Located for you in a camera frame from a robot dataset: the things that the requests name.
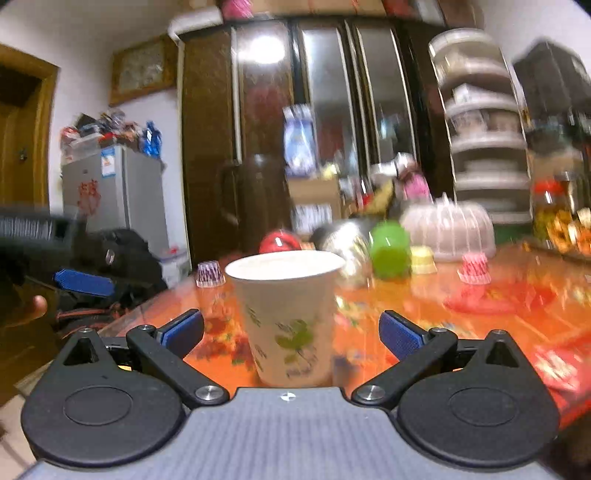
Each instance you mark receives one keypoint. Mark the red white cupcake liner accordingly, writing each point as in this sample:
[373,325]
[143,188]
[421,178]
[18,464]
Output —
[475,269]

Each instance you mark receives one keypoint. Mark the dark wooden cabinet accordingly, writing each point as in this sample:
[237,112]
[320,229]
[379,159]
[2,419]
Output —
[306,95]

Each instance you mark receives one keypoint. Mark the green plastic cup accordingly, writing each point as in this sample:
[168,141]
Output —
[390,251]

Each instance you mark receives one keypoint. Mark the white paper cup green print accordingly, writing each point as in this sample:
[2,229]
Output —
[288,306]

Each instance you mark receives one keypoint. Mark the purple polka dot cupcake liner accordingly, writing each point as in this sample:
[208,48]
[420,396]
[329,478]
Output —
[209,275]

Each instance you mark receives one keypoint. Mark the cardboard box with label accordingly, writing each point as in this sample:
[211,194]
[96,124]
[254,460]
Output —
[316,202]

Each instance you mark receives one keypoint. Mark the pickle jar red lid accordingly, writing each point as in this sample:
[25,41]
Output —
[548,199]

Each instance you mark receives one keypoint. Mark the blue printed plastic bag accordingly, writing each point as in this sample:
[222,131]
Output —
[299,149]

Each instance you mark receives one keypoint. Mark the person hand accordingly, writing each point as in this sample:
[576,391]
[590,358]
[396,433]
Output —
[30,310]

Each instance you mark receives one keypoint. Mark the grey small refrigerator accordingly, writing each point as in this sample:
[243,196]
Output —
[116,187]

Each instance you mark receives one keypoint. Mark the blue water bottle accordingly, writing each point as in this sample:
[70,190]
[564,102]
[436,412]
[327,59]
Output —
[151,141]

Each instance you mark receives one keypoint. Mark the yellow cupcake liner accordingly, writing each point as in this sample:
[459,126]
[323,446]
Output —
[422,260]

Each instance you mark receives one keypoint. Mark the brown plastic pitcher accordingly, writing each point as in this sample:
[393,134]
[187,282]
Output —
[254,198]

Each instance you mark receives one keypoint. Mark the steel colander bowl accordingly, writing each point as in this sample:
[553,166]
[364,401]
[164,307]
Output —
[345,239]

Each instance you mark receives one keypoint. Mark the white tiered dish rack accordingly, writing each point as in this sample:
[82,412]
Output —
[487,140]

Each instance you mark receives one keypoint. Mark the black bag on rack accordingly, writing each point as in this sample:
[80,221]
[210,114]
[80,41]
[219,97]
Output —
[553,79]

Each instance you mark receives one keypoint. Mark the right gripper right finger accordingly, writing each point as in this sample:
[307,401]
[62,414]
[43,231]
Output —
[420,354]

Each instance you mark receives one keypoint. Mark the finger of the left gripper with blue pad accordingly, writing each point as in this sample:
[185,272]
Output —
[83,283]

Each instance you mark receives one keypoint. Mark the framed wall picture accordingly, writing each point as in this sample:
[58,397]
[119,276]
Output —
[143,69]

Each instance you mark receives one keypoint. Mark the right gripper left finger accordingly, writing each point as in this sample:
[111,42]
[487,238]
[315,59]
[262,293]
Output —
[161,352]

